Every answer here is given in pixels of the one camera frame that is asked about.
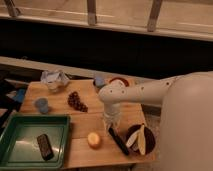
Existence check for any small blue cup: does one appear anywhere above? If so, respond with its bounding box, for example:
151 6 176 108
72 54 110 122
93 76 106 89

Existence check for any green plastic tray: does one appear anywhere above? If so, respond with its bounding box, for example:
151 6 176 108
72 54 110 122
0 114 70 171

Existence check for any brown grape bunch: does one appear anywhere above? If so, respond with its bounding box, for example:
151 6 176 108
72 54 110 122
67 91 88 112

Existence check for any blue object at left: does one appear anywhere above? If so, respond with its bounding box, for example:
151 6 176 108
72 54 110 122
13 89 26 103

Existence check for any red bowl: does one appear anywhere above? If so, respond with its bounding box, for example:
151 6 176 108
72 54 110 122
109 77 129 87

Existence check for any dark brown bowl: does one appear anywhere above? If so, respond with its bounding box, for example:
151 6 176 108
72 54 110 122
126 124 156 155

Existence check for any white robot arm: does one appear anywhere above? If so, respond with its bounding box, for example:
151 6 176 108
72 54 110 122
99 71 213 171

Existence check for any black rectangular block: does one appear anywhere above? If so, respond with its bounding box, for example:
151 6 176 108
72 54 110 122
37 134 54 161

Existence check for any yellow round fruit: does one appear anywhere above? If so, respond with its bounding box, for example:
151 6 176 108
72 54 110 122
87 132 101 149

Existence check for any light blue cup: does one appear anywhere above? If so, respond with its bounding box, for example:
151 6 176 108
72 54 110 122
34 98 49 114

